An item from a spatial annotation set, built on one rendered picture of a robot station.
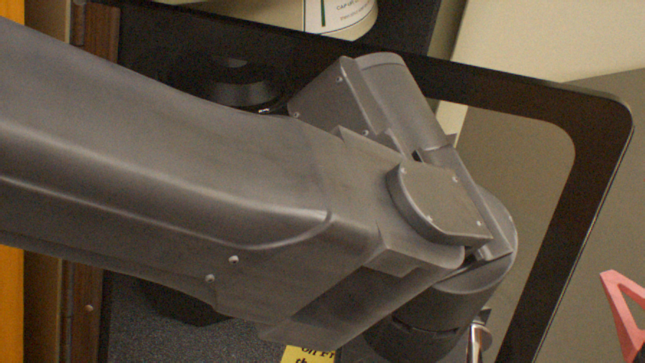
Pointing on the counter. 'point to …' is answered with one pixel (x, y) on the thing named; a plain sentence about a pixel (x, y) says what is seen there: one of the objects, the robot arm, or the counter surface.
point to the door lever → (478, 343)
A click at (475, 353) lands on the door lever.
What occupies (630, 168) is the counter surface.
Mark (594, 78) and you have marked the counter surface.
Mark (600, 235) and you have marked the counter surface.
